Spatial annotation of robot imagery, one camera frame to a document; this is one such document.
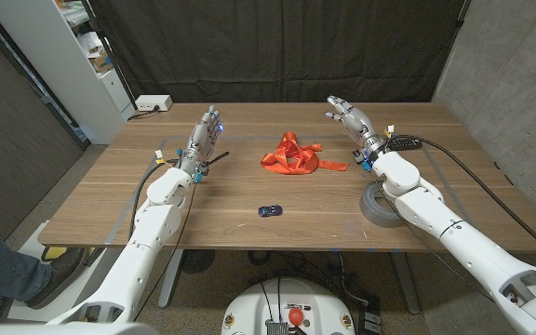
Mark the white shelf cabinet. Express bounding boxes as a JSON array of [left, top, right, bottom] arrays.
[[0, 0, 137, 145]]

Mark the white robot torso base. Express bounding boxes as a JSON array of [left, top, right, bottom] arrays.
[[221, 277, 356, 335]]

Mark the black remote control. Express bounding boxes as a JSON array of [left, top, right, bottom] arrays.
[[387, 136, 423, 152]]

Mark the grey table leg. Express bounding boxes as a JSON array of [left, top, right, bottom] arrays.
[[157, 248, 184, 309], [388, 250, 422, 315]]

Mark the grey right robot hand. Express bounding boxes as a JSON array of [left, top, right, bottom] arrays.
[[325, 95, 389, 162]]

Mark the small blue toy car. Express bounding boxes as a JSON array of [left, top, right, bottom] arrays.
[[258, 205, 284, 219]]

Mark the black fabric curtain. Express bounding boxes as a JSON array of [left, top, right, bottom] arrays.
[[88, 0, 472, 104]]

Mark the orange satin ribbon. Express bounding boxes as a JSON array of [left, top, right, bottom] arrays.
[[261, 131, 351, 176]]

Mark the black floor power strip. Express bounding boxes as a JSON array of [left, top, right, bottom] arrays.
[[358, 297, 383, 335]]

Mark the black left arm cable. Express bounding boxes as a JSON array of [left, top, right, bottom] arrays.
[[127, 160, 179, 238]]

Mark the grey duct tape roll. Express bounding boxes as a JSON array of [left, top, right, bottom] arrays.
[[358, 181, 407, 229]]

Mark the cardboard box with blue tape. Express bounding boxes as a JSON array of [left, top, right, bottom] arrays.
[[89, 51, 114, 74]]

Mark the white power outlet box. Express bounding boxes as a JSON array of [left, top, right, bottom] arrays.
[[135, 94, 174, 113]]

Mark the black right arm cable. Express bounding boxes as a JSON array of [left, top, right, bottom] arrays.
[[394, 134, 536, 265]]

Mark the dark brown shoe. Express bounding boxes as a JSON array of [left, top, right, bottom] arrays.
[[25, 247, 88, 311]]

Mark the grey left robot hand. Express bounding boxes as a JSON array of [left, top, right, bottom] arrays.
[[177, 104, 225, 177]]

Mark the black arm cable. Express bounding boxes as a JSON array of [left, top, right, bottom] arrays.
[[394, 134, 536, 265], [127, 160, 179, 238]]

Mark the black stand pole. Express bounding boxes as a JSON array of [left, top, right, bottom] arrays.
[[80, 0, 139, 112]]

